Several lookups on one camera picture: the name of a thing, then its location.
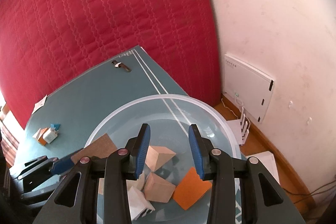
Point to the patterned curtain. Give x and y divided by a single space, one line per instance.
6 129

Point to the thin wooden square tile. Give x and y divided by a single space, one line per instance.
98 146

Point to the blue plastic piece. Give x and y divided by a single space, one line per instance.
55 126

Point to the small orange striped wedge block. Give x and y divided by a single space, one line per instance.
41 140

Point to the paper slip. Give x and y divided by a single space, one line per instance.
39 105

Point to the brown wooden block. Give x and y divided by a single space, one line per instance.
158 188

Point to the white charger plug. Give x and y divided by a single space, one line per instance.
50 136

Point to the small wooden wedge block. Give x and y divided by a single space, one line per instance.
161 157

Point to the white router with antennas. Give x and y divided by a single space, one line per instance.
236 129

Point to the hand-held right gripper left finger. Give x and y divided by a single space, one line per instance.
143 150

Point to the white cardboard box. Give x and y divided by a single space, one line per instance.
263 163

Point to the large white striped wedge block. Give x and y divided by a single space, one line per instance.
136 203

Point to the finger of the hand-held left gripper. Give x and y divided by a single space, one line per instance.
36 161
64 163

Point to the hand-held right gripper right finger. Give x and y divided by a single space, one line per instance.
195 150

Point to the white wall panel box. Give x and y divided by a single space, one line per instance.
249 86

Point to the large orange striped wedge block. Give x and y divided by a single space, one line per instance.
191 191

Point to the clear plastic container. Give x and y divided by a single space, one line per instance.
168 113

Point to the small white striped wedge block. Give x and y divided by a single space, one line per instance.
37 132

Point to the red quilted blanket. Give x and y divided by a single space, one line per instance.
105 8

